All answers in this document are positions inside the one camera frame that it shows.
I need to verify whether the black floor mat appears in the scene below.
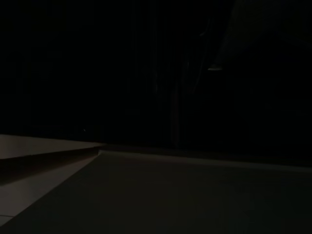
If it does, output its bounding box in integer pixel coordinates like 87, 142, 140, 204
0, 149, 312, 234

